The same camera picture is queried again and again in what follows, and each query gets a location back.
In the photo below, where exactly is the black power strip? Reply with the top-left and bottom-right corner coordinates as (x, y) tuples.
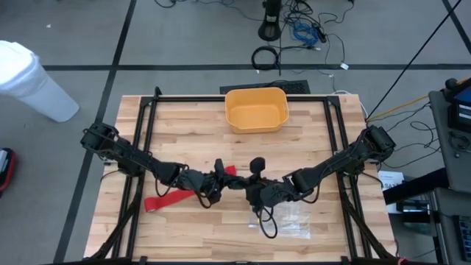
(312, 24), (327, 43)

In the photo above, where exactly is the coiled black cable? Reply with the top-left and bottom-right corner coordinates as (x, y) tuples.
(251, 45), (280, 71)

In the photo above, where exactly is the yellow cable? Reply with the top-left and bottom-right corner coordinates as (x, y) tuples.
(366, 94), (430, 122)

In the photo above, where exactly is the blue cable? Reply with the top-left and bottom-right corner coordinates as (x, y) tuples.
(292, 22), (319, 47)

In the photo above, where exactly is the grey equipment cart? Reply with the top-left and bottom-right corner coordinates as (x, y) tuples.
(428, 77), (471, 265)

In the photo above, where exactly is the black slanted pole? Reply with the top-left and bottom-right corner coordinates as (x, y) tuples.
(366, 0), (463, 121)

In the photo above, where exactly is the red and black case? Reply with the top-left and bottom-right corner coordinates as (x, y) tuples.
(0, 147), (17, 198)

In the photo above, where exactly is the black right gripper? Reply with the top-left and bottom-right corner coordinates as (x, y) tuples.
(243, 157), (291, 213)

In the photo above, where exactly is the yellow plastic bin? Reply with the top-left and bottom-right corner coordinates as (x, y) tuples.
(224, 87), (290, 135)

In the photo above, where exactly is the red bandage strip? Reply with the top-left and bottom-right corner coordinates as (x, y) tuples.
(143, 165), (238, 213)

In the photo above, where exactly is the white trash bin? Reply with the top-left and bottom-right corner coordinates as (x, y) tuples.
(0, 39), (80, 123)

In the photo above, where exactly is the clear plastic zip bag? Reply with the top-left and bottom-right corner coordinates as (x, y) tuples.
(259, 203), (311, 239)
(248, 211), (263, 229)

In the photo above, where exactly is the black perforated floor panel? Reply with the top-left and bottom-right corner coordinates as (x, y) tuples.
(219, 79), (311, 95)

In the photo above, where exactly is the white paper sheet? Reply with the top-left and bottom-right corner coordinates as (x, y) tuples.
(378, 170), (406, 214)

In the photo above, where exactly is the black stand base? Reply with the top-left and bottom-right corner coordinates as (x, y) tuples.
(257, 0), (283, 41)

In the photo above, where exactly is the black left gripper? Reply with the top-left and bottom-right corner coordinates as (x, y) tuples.
(187, 158), (247, 206)

